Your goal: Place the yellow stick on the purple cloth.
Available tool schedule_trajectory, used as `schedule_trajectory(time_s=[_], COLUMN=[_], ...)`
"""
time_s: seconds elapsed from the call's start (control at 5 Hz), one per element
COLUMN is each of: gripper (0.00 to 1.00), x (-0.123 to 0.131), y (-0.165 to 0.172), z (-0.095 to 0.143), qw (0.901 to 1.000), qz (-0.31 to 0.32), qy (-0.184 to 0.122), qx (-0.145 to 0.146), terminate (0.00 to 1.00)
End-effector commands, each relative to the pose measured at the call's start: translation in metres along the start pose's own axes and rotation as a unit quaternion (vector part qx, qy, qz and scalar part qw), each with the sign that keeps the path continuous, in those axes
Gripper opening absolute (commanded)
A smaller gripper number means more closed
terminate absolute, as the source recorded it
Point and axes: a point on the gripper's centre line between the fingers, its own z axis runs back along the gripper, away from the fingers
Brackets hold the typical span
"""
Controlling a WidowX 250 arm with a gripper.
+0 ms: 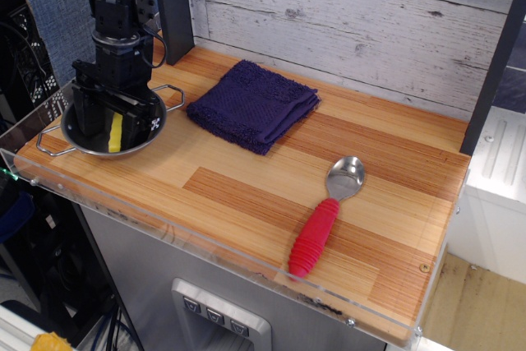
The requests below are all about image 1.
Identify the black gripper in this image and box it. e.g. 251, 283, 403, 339
73, 34, 161, 150

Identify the dark grey left post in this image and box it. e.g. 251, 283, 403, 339
158, 0, 195, 65

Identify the clear acrylic table guard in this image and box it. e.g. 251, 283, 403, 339
0, 13, 471, 348

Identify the dark grey post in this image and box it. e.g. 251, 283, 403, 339
158, 0, 195, 65
459, 0, 525, 155

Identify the grey cabinet with button panel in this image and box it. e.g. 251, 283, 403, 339
81, 208, 386, 350

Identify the yellow object at bottom edge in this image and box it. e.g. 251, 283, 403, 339
30, 332, 73, 351

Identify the black crate with cables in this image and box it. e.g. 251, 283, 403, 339
1, 0, 67, 133

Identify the yellow ridged stick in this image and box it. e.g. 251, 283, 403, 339
108, 113, 123, 153

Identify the steel bowl with wire handles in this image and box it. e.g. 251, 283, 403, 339
36, 84, 186, 159

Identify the white ribbed box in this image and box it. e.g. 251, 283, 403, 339
446, 107, 525, 284

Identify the spoon with red ribbed handle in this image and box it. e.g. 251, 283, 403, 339
288, 156, 365, 278

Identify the folded purple cloth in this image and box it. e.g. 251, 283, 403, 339
187, 60, 321, 155

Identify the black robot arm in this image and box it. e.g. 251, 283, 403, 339
72, 0, 165, 155

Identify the dark grey right post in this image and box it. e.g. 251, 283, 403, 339
459, 0, 525, 155

